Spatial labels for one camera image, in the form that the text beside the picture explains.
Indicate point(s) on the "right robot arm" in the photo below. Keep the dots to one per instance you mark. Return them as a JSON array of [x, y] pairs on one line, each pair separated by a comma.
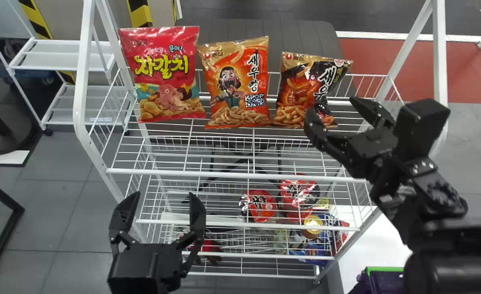
[[440, 216]]

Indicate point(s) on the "white shelf trolley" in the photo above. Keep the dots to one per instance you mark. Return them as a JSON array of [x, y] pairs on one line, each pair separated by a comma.
[[60, 55]]

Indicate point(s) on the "blue snack packet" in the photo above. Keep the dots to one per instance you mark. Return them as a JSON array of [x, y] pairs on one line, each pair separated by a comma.
[[330, 237]]

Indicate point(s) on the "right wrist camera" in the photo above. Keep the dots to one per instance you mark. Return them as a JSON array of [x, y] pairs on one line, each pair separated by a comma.
[[422, 126]]

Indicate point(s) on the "orange black snack packet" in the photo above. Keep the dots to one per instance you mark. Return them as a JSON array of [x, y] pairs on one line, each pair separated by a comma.
[[301, 87]]

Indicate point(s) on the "red noodle cup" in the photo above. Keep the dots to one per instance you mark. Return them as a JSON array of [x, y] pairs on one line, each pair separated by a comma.
[[261, 206], [299, 196]]

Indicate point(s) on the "red snack packet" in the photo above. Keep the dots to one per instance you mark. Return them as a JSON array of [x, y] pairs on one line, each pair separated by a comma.
[[162, 67]]

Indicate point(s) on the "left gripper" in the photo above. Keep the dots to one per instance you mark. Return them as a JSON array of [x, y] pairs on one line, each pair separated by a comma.
[[171, 263]]

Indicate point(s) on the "yellow black striped post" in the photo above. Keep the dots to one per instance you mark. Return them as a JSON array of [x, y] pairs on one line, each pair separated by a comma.
[[139, 13], [36, 18]]

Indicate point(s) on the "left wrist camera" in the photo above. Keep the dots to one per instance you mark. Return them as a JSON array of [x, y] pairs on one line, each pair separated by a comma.
[[134, 269]]

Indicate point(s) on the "purple crate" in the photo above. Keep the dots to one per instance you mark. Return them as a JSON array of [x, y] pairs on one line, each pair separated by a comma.
[[381, 282]]

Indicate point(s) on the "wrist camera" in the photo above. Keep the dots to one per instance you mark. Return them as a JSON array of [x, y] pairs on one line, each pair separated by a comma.
[[422, 126], [134, 269]]

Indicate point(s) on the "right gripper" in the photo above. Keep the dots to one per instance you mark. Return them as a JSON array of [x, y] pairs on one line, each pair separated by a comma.
[[369, 153]]

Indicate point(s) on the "yellow can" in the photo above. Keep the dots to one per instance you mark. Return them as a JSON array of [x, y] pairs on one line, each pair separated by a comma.
[[313, 226]]

